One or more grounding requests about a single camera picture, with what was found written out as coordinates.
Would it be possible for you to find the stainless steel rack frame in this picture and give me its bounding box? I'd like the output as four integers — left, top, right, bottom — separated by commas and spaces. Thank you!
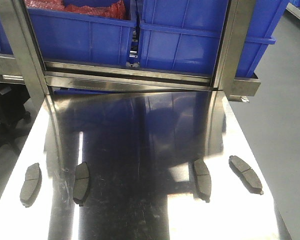
0, 0, 261, 109

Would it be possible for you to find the left blue plastic bin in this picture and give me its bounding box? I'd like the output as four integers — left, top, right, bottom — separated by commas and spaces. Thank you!
27, 0, 137, 66

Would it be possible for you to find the right blue plastic bin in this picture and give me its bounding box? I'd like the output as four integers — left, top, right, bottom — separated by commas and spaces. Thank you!
137, 0, 288, 78

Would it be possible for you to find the grey brake pad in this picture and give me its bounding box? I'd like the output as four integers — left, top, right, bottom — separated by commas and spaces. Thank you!
228, 155, 264, 195
192, 159, 212, 203
72, 161, 90, 207
19, 162, 42, 208

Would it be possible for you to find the black office chair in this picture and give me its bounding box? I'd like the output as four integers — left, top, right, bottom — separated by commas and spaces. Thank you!
0, 83, 31, 156

